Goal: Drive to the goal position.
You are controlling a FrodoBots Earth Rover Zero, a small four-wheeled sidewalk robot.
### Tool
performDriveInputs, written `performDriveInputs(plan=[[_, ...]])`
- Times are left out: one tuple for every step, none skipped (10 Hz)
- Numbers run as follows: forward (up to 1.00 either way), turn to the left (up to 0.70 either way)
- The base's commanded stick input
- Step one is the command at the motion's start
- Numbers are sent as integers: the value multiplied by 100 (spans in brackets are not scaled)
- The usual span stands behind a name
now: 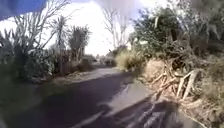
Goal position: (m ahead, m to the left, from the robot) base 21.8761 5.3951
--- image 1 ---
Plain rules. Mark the pale dry grass clump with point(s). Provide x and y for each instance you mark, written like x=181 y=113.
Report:
x=128 y=61

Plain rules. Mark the building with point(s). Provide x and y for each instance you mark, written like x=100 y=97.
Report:
x=88 y=57

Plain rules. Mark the bare tall tree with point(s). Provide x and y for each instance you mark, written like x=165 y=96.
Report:
x=115 y=26

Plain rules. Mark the grey asphalt road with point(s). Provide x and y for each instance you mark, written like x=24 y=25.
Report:
x=83 y=96

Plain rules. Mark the pile of cut branches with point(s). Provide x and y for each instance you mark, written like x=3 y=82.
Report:
x=173 y=81

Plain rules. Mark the dense green trees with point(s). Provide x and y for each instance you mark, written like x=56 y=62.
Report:
x=166 y=30

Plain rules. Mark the row of bushes and trees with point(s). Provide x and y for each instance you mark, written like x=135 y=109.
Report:
x=40 y=60

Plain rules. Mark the grass verge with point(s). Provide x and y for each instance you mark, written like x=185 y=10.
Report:
x=23 y=95

